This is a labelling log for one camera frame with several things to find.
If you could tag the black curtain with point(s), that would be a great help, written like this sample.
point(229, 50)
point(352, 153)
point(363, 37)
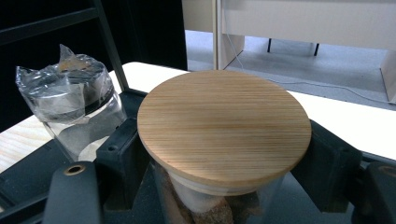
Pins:
point(149, 31)

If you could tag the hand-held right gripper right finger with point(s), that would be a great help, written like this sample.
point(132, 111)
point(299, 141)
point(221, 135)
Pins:
point(330, 171)

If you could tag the black metal shelf rack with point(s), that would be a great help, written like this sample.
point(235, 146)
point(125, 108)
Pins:
point(25, 177)

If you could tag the glass jar with wooden lid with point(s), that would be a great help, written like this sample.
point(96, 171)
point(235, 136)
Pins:
point(224, 124)

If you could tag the plastic-wrapped glass jar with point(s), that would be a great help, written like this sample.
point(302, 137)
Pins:
point(71, 102)

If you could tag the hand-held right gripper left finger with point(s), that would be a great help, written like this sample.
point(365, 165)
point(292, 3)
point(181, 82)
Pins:
point(123, 161)

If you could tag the white desk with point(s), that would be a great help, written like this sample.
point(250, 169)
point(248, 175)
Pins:
point(311, 21)

